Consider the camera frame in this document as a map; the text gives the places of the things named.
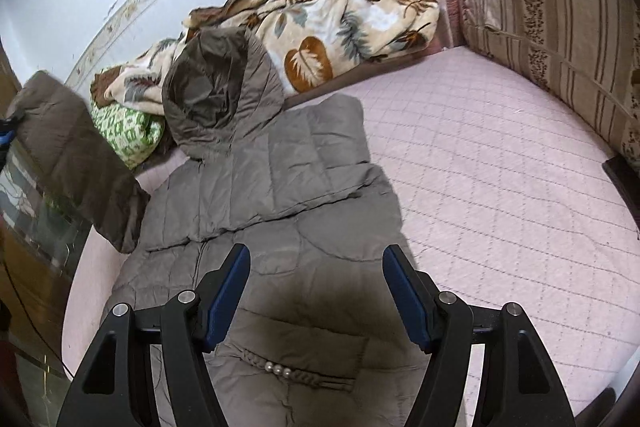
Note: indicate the grey-brown hooded puffer jacket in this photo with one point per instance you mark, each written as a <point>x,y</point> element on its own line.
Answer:
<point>280,187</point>

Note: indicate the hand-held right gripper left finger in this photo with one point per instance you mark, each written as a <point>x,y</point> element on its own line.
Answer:
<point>230,297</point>

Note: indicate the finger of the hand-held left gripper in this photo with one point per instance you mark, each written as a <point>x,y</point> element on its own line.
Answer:
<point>10,123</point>

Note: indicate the flat black rectangular object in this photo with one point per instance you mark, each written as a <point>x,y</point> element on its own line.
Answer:
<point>622,177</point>

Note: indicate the brown glass panel door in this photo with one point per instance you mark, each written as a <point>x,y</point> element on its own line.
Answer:
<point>35,267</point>

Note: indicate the green patterned pillow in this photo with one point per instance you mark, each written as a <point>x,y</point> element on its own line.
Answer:
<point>127,129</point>

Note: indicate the striped floral sofa cushion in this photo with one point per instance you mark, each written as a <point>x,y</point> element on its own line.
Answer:
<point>555,17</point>

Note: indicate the pink quilted sofa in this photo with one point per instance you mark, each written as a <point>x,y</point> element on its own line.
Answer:
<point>480,157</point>

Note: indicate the leaf print fleece blanket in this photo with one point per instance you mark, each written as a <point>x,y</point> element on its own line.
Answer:
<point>320,17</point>

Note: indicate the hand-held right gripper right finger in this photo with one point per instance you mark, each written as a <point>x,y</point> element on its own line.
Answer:
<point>406,302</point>

